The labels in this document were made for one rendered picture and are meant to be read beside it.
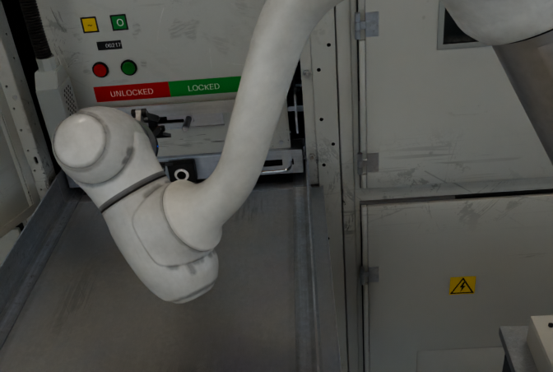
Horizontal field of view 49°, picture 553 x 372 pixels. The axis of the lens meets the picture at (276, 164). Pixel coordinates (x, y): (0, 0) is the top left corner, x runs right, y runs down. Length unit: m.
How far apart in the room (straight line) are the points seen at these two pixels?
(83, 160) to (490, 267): 1.04
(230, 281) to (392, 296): 0.54
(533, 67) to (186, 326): 0.73
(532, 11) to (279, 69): 0.32
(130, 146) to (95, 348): 0.39
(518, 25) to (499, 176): 0.93
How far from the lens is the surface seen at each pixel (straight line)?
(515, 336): 1.17
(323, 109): 1.25
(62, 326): 1.12
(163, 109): 1.28
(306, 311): 1.03
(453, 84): 1.25
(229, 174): 0.73
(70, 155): 0.78
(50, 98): 1.25
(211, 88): 1.29
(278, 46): 0.68
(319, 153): 1.30
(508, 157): 1.36
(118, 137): 0.78
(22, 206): 1.48
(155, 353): 1.02
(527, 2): 0.46
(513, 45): 0.50
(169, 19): 1.25
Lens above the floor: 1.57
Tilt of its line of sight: 30 degrees down
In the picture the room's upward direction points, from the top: 6 degrees counter-clockwise
